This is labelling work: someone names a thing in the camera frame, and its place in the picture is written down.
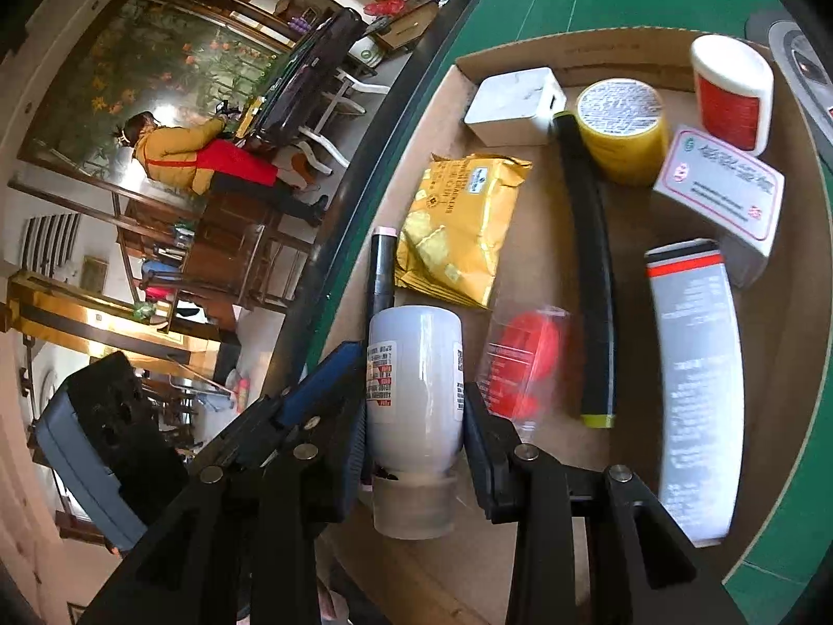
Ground white stool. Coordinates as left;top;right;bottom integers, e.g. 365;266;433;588
296;68;392;177

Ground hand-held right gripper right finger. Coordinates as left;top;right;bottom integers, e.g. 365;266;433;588
462;381;749;625

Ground small dark tube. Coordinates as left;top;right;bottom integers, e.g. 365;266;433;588
370;226;399;317

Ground yellow round canister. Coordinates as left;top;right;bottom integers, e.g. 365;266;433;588
574;78;671;186

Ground yellow snack packet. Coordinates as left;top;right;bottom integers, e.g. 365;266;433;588
394;153;533;310

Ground white box red print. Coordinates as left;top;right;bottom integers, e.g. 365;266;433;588
652;123;786;291

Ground round grey table console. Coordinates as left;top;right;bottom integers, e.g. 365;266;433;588
745;9;833;170

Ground white bottle red label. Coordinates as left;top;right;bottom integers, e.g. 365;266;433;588
690;34;775;156

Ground white radiator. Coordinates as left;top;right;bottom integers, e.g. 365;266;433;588
22;211;82;268

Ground dark wooden table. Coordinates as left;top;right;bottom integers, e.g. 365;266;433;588
117;189;313;314

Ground long black tube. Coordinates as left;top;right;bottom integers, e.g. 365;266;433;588
552;110;618;431

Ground white medicine bottle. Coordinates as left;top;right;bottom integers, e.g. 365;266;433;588
366;305;466;540

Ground clear bag red contents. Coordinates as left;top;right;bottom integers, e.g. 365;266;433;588
475;305;577;444

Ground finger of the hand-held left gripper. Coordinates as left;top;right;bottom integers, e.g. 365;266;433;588
218;340;367;470

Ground black piano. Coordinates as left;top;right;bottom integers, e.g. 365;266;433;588
237;6;369;144

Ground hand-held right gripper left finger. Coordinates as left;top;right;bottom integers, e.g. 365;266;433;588
78;404;372;625

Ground white square box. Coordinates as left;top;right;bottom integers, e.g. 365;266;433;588
463;67;569;147

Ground cardboard box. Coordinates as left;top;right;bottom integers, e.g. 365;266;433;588
315;26;833;625

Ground floral wall painting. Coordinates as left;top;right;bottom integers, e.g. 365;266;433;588
19;0;287;196

